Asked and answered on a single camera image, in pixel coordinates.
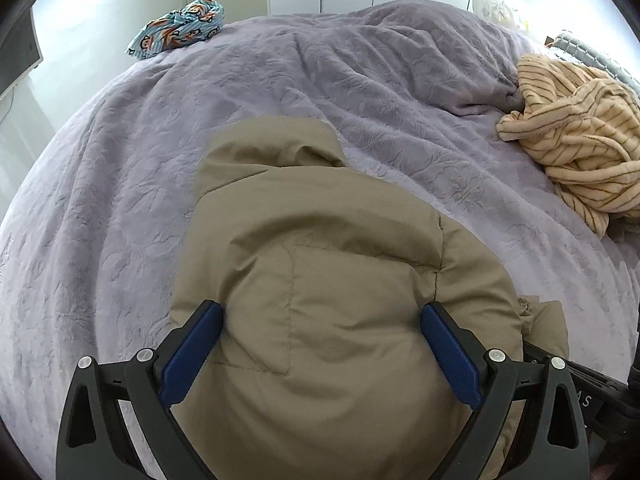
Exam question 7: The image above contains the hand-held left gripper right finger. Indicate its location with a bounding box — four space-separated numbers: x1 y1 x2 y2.
420 302 593 480

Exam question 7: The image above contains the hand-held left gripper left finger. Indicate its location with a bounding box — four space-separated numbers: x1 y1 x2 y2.
55 300 224 480

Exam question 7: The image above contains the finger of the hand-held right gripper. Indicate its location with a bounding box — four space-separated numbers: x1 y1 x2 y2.
522 342 628 392

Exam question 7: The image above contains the khaki puffer jacket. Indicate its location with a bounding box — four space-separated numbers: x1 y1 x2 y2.
167 116 571 480

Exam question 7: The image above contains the grey-brown fleece cloth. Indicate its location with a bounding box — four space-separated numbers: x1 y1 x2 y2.
612 212 640 242

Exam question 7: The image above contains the beige striped garment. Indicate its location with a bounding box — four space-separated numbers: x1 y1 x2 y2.
496 52 640 238

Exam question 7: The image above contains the purple textured blanket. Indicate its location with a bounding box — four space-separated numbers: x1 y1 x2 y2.
0 1 640 480

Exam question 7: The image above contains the blue cartoon print cloth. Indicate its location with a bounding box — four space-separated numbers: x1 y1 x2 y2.
125 1 225 60

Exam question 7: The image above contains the dark flat screen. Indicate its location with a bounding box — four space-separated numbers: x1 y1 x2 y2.
0 7 44 102

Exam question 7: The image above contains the white plastic bag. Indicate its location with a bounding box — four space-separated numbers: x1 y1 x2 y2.
471 0 530 30

